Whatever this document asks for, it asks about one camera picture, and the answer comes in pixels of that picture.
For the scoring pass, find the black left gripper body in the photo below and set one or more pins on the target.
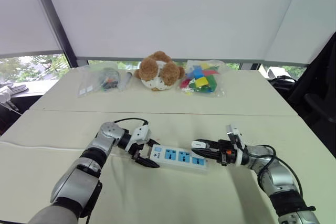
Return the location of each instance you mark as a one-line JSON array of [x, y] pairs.
[[138, 150]]

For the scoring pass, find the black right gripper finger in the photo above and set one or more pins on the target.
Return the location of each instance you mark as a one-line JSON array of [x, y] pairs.
[[211, 142], [207, 153]]

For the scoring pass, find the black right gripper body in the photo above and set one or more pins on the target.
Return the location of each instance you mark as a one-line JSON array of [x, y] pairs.
[[225, 153]]

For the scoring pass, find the white charger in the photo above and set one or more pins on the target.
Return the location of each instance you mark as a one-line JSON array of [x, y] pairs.
[[198, 144]]

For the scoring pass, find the white blue power strip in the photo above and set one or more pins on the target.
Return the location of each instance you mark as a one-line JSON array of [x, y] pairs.
[[183, 157]]

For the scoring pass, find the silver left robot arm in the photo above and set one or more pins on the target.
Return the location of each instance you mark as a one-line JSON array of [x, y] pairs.
[[78, 182]]

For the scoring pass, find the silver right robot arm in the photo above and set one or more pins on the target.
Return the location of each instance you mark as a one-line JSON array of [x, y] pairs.
[[281, 179]]

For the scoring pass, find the bag of colourful blocks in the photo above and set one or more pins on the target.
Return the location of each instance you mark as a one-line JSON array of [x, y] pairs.
[[202, 81]]

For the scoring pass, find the small bag with grey item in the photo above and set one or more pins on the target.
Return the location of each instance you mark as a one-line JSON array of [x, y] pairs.
[[127, 78]]

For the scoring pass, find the brown white plush toy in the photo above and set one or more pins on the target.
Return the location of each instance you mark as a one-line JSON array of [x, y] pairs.
[[149, 68]]

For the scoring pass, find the clear bag of dark parts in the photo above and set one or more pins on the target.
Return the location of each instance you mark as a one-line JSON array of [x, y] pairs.
[[107, 79]]

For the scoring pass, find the white vehicle outside window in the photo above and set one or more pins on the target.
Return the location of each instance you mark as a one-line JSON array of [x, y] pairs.
[[275, 72]]

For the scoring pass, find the black office chair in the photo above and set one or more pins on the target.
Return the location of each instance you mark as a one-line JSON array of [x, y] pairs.
[[320, 90]]

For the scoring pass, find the wide white roller blind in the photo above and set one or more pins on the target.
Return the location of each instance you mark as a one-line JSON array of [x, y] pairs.
[[168, 11]]

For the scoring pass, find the white grey slipper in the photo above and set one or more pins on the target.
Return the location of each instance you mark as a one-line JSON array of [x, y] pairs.
[[15, 88]]

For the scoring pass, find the black window pillar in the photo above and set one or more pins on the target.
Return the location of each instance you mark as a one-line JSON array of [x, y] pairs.
[[56, 24]]

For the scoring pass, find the narrow white roller blind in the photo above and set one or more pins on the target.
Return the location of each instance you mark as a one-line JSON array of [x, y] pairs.
[[309, 19], [21, 11]]

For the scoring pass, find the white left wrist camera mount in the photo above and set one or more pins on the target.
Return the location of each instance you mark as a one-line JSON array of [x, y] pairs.
[[140, 133]]

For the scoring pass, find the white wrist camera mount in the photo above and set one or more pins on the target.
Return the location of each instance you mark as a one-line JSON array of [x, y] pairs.
[[233, 132], [140, 133]]

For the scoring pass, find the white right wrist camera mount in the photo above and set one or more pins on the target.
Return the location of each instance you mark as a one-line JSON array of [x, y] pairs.
[[233, 132]]

